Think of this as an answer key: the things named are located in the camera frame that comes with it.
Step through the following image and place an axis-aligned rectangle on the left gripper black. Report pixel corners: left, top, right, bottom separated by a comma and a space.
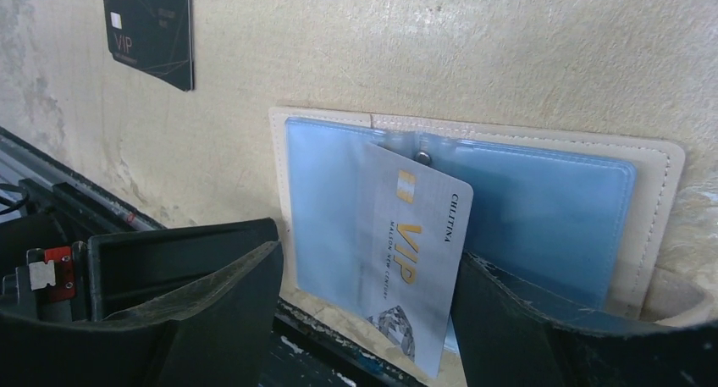
1, 213, 279, 323

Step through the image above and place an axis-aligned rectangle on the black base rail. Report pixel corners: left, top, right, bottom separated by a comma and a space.
1, 130, 417, 386

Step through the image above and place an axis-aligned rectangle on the black VIP card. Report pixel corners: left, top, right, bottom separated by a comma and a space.
103, 0, 195, 91

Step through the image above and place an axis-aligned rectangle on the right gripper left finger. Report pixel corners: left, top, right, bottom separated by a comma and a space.
1, 241, 284, 386

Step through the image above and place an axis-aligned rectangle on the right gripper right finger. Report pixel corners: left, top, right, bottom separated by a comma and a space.
451, 254, 717, 386

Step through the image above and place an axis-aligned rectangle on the single silver VIP card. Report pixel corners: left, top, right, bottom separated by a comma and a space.
357, 144, 473, 377

